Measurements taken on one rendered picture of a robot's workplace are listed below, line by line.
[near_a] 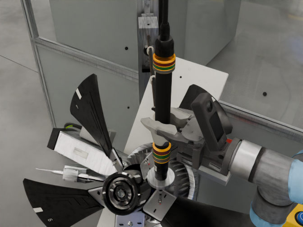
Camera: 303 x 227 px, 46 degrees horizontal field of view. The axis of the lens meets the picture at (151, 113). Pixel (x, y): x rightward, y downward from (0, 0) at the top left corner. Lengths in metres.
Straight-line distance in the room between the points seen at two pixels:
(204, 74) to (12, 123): 2.26
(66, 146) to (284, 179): 0.81
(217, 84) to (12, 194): 1.85
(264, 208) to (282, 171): 0.10
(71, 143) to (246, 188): 1.00
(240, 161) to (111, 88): 1.34
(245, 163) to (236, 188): 1.24
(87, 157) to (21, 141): 1.81
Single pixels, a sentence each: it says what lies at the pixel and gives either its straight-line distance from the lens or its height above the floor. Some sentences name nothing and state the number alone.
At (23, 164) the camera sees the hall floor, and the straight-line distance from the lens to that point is 2.84.
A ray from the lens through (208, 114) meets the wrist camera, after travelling 0.69.
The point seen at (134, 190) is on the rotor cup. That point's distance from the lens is 0.98.
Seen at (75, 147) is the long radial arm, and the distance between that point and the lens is 1.26.
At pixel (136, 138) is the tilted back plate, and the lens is 1.27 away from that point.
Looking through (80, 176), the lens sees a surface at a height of 1.09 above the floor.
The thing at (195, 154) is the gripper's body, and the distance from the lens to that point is 0.74.
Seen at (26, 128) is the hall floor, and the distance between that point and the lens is 3.12.
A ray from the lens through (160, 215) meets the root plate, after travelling 0.99.
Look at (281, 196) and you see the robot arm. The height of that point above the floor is 1.46.
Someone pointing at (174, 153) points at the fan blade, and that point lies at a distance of 0.94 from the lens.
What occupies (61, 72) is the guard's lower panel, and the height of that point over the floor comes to 0.82.
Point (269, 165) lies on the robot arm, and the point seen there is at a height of 1.51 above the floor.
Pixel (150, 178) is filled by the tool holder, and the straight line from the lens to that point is 0.91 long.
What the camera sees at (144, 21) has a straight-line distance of 1.34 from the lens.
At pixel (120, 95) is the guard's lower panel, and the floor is 0.82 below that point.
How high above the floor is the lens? 2.02
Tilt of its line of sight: 41 degrees down
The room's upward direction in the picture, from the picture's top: straight up
